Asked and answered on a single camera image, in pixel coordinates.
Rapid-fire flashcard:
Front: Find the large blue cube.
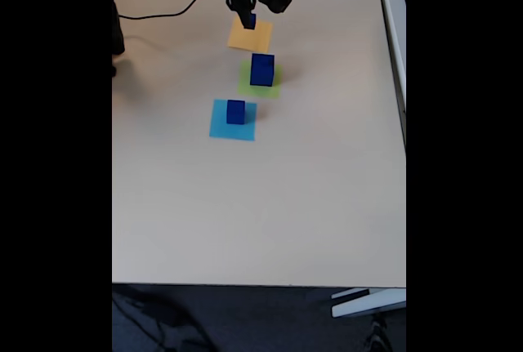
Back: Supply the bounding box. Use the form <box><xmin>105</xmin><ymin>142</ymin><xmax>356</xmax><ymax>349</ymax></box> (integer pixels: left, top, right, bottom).
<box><xmin>249</xmin><ymin>52</ymin><xmax>276</xmax><ymax>87</ymax></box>

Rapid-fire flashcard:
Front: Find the medium blue cube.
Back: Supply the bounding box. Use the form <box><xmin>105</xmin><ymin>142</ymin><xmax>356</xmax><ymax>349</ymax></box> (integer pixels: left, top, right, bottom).
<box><xmin>226</xmin><ymin>100</ymin><xmax>247</xmax><ymax>126</ymax></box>

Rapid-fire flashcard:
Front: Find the orange paper square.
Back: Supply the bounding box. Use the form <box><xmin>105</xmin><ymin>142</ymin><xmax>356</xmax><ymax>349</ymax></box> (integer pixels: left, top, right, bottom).
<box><xmin>226</xmin><ymin>16</ymin><xmax>274</xmax><ymax>54</ymax></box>

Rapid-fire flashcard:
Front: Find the green paper square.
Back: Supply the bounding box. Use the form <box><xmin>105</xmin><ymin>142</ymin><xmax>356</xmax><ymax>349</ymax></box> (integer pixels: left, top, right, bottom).
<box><xmin>237</xmin><ymin>60</ymin><xmax>284</xmax><ymax>100</ymax></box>

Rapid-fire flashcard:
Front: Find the light blue paper square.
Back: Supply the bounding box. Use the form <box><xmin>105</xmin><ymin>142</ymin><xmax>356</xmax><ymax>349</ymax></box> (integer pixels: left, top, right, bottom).
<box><xmin>208</xmin><ymin>98</ymin><xmax>258</xmax><ymax>142</ymax></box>

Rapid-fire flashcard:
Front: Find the white neighbouring table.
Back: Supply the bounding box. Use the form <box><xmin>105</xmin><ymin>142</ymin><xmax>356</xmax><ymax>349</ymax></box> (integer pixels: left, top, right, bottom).
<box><xmin>374</xmin><ymin>0</ymin><xmax>407</xmax><ymax>149</ymax></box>

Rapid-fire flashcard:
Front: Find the white table leg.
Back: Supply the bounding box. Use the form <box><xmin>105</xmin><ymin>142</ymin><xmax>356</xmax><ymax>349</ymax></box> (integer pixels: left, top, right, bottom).
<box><xmin>330</xmin><ymin>287</ymin><xmax>407</xmax><ymax>319</ymax></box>

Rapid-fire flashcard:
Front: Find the black floor cable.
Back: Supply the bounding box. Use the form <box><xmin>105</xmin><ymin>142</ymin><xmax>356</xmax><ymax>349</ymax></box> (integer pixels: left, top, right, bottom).
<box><xmin>112</xmin><ymin>286</ymin><xmax>216</xmax><ymax>352</ymax></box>

